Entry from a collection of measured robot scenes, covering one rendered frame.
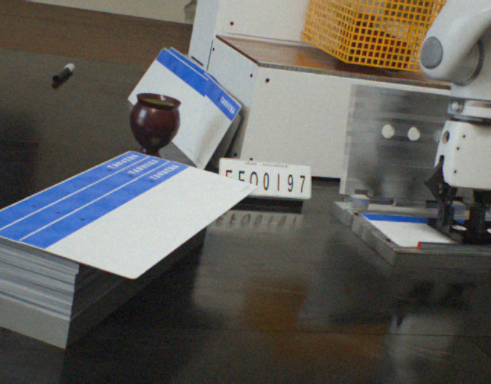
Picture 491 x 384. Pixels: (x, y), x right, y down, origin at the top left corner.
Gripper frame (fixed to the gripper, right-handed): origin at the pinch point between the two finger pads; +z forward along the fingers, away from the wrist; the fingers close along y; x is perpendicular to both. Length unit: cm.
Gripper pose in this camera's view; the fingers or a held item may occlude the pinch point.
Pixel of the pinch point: (460, 220)
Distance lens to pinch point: 156.7
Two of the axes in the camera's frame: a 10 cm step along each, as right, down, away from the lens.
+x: -3.8, -1.5, 9.1
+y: 9.2, 0.6, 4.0
